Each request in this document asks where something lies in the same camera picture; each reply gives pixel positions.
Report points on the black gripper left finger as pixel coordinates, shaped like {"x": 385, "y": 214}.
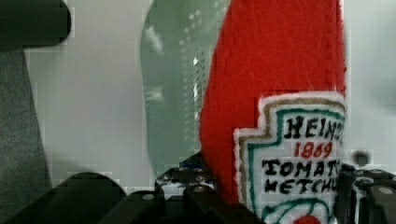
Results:
{"x": 186, "y": 194}

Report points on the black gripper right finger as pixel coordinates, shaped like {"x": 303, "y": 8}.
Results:
{"x": 365, "y": 196}

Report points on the red felt ketchup bottle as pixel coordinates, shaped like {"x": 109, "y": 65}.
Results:
{"x": 274, "y": 110}

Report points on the green perforated strainer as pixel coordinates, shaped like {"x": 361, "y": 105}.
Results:
{"x": 176, "y": 49}

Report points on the black cylinder lower left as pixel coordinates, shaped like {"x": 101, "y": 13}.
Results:
{"x": 84, "y": 198}

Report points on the black cylinder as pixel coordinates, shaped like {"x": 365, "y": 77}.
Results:
{"x": 33, "y": 23}
{"x": 84, "y": 198}

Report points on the black cylinder upper left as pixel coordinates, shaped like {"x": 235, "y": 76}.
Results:
{"x": 33, "y": 23}

